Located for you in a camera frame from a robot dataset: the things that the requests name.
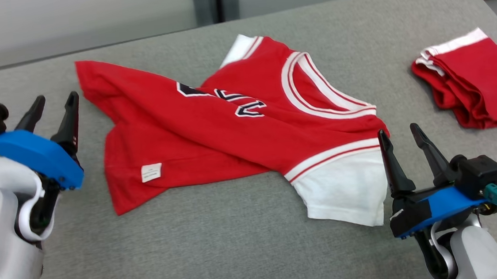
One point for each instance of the red white basketball jersey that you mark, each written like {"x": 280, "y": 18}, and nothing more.
{"x": 230, "y": 136}

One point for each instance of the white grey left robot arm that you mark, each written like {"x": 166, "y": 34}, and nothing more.
{"x": 1, "y": 265}

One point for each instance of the grey partition post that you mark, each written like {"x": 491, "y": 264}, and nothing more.
{"x": 202, "y": 1}

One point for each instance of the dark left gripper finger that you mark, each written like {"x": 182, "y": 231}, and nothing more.
{"x": 70, "y": 127}
{"x": 33, "y": 116}

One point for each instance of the red shorts with white trim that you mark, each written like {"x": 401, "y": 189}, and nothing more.
{"x": 483, "y": 85}

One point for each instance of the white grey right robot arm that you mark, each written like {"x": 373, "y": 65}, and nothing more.
{"x": 479, "y": 254}

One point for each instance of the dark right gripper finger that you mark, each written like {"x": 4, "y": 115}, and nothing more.
{"x": 436, "y": 164}
{"x": 396, "y": 172}

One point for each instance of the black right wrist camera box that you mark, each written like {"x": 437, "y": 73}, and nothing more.
{"x": 479, "y": 174}

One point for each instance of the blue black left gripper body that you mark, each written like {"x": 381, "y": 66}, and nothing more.
{"x": 36, "y": 151}

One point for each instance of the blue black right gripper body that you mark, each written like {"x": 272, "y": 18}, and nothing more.
{"x": 435, "y": 207}

